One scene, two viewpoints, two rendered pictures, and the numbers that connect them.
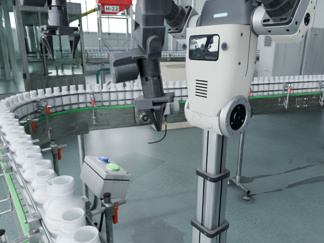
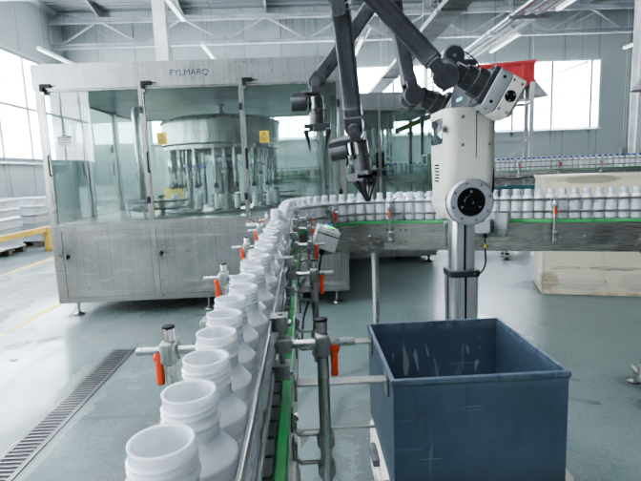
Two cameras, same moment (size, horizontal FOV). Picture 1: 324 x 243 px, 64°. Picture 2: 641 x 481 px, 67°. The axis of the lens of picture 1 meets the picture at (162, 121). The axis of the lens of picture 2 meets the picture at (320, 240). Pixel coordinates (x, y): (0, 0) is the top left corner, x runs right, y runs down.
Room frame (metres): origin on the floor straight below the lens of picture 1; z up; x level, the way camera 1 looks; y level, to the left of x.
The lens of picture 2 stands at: (-0.73, -0.78, 1.31)
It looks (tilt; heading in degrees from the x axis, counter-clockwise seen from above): 8 degrees down; 35
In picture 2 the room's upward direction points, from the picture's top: 2 degrees counter-clockwise
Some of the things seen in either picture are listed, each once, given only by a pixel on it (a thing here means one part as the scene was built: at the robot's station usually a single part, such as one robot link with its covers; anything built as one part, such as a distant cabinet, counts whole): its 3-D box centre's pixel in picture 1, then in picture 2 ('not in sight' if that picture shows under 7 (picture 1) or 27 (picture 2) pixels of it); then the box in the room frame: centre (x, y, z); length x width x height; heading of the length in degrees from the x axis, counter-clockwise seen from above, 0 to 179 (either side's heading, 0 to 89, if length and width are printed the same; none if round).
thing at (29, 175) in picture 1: (37, 184); not in sight; (0.60, 0.32, 1.08); 0.06 x 0.06 x 0.17
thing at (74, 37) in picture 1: (66, 44); (321, 137); (0.87, 0.31, 1.44); 0.07 x 0.07 x 0.09; 37
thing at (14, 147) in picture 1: (21, 155); not in sight; (0.78, 0.46, 1.08); 0.06 x 0.06 x 0.17
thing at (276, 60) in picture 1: (278, 69); not in sight; (6.10, -2.73, 0.96); 0.82 x 0.50 x 1.91; 109
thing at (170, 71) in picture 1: (177, 94); (594, 231); (4.86, -0.30, 0.59); 1.10 x 0.62 x 1.18; 109
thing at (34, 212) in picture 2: not in sight; (21, 221); (4.02, 10.24, 0.50); 1.23 x 1.05 x 1.00; 127
